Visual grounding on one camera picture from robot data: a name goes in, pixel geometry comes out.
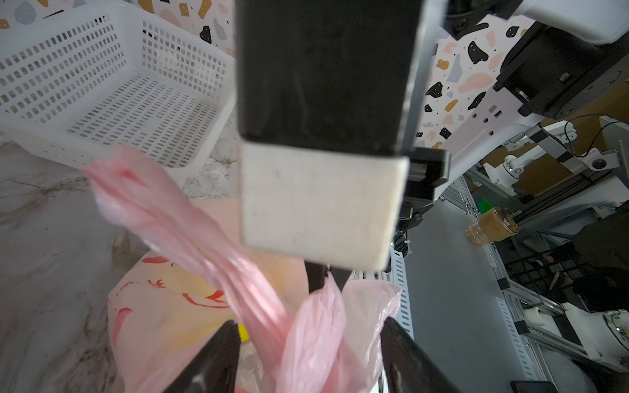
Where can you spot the yellow banana bunch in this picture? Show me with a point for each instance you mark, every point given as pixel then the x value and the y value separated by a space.
pixel 243 333

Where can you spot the brown lidded jar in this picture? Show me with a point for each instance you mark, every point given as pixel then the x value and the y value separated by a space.
pixel 495 225

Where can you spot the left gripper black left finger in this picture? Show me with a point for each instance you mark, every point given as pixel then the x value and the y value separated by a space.
pixel 215 367

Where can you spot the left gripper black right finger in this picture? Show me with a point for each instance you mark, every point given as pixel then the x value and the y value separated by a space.
pixel 406 366

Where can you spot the white plastic basket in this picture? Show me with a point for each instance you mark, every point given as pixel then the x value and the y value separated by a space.
pixel 77 85

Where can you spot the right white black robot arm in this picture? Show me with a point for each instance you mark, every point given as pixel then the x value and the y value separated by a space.
pixel 516 64

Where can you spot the aluminium front rail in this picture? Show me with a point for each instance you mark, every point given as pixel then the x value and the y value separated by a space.
pixel 369 299

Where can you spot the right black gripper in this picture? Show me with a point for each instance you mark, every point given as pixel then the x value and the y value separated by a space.
pixel 429 169

